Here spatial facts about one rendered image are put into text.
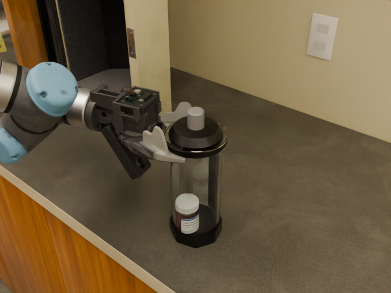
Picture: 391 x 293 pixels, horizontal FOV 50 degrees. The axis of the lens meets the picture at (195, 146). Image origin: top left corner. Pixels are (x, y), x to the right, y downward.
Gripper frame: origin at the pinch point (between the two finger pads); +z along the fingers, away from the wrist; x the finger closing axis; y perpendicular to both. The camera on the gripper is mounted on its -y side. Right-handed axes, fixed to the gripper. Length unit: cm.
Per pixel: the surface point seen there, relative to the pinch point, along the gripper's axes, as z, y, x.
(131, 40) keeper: -27.3, 6.9, 24.1
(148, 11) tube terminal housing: -24.8, 12.7, 28.3
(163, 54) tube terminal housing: -23.7, 1.0, 32.3
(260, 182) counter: 7.3, -19.8, 19.7
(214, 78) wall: -24, -20, 68
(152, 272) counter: -2.5, -20.0, -12.7
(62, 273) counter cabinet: -41, -54, 0
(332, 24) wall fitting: 12, 6, 58
